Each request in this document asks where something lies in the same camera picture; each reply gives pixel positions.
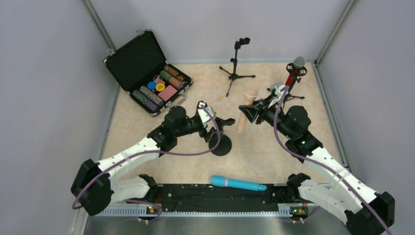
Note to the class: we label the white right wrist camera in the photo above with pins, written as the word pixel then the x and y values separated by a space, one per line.
pixel 277 89

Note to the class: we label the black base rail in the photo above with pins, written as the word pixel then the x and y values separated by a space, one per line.
pixel 208 200

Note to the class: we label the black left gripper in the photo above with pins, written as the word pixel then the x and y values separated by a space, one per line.
pixel 212 126

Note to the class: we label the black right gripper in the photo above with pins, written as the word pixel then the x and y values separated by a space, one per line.
pixel 256 113

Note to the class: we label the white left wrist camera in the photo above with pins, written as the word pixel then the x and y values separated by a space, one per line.
pixel 205 112

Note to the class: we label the black shock-mount tripod stand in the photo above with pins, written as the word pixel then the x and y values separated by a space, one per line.
pixel 289 96

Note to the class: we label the red glitter microphone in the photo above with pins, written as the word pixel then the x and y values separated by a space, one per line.
pixel 296 71

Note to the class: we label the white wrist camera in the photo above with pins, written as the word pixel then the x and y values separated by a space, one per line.
pixel 205 112
pixel 277 89

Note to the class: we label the black round-base mic stand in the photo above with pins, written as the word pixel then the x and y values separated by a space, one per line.
pixel 222 142

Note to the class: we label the black tall tripod mic stand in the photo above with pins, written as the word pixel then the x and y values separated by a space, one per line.
pixel 233 75

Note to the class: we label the beige microphone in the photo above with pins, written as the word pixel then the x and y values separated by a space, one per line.
pixel 250 94

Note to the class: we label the light blue microphone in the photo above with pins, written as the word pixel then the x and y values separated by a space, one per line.
pixel 221 181

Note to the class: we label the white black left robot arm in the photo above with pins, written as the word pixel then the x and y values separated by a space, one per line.
pixel 97 184

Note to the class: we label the black poker chip case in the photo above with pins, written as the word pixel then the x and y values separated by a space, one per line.
pixel 142 70

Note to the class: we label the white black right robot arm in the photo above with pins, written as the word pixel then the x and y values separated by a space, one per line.
pixel 362 210

